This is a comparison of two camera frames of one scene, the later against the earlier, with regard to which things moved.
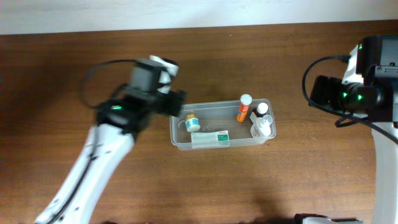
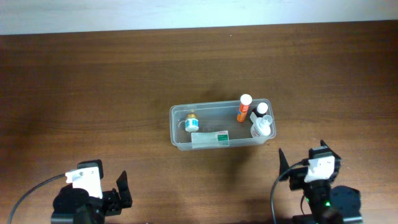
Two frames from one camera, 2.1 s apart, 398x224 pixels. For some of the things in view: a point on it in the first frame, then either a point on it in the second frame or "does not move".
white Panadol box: x=209 y=139 does not move
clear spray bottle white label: x=262 y=127 does not move
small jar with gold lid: x=192 y=122 does not move
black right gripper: x=319 y=92 to x=298 y=175
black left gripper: x=173 y=102 to x=112 y=198
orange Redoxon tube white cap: x=245 y=102 does not move
